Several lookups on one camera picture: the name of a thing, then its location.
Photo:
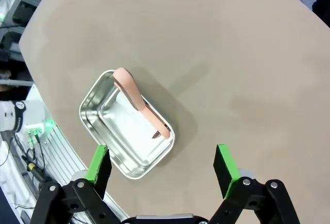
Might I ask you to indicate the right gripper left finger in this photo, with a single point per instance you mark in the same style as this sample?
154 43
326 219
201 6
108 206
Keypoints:
100 167

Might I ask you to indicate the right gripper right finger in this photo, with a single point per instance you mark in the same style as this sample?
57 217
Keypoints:
224 167

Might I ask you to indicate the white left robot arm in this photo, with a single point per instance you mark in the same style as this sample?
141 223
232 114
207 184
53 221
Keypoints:
23 116

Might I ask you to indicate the stainless steel rectangular container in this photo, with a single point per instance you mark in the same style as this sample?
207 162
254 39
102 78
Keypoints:
123 136

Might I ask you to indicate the equipment rack with green lights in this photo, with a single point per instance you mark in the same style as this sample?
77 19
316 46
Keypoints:
11 7

